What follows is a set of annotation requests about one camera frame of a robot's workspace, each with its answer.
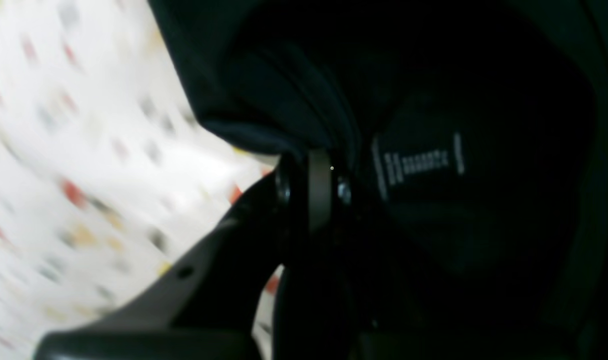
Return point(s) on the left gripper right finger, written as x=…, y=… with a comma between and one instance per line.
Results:
x=334, y=229

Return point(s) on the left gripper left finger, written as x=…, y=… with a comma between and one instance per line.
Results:
x=203, y=307

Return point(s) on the black t-shirt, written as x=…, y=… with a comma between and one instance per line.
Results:
x=476, y=136

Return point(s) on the terrazzo pattern tablecloth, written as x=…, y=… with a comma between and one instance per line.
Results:
x=106, y=178

